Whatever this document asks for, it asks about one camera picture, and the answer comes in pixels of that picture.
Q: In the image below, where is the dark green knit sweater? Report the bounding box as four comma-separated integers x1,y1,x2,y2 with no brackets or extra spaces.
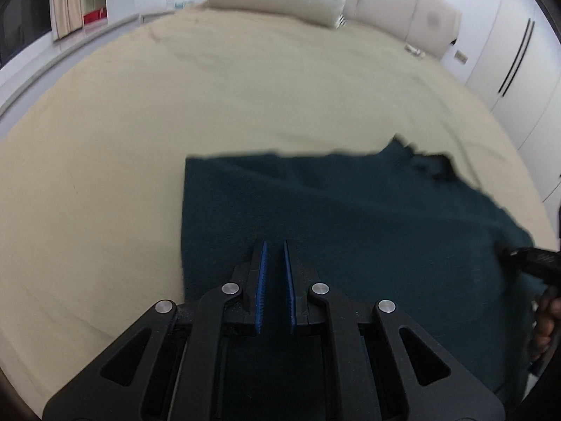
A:
181,139,542,404

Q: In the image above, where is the person's right hand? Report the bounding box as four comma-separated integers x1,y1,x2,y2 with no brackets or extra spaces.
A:
529,286,560,360

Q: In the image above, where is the white wardrobe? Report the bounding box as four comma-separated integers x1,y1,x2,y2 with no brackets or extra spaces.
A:
464,0,561,203

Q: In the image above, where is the beige bed sheet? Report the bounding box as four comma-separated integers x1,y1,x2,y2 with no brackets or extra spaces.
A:
1,9,556,414

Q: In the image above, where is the small white object on bed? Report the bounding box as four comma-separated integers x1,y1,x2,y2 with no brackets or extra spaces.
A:
405,44,425,58

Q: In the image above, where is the cream padded headboard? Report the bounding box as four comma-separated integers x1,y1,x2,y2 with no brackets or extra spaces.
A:
344,0,462,60

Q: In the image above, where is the red box on shelf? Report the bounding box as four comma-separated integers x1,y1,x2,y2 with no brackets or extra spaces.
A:
83,7,107,26

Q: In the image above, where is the dark window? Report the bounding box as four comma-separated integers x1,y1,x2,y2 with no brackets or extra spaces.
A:
1,0,51,67

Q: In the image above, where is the wall socket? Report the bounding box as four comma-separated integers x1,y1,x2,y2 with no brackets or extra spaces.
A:
454,51,468,65

